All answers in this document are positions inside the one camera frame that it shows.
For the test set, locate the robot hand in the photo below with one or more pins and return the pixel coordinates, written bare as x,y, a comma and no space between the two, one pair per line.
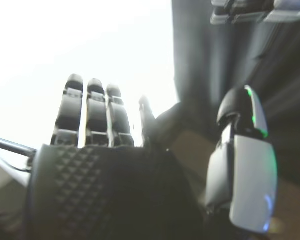
102,190

